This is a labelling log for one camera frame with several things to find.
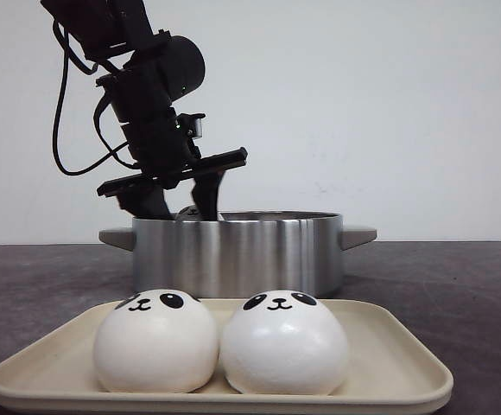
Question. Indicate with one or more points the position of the beige rectangular tray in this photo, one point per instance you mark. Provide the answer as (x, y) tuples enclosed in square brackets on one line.
[(390, 372)]

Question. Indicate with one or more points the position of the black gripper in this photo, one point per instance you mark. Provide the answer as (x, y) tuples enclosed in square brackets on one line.
[(161, 142)]

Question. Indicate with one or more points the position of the panda bun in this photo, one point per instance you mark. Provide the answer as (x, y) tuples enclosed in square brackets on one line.
[(156, 341), (189, 213), (284, 342)]

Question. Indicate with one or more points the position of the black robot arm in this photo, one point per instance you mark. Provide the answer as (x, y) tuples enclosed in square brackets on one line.
[(116, 35)]

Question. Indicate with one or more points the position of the stainless steel pot grey handles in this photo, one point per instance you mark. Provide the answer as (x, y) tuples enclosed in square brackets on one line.
[(242, 254)]

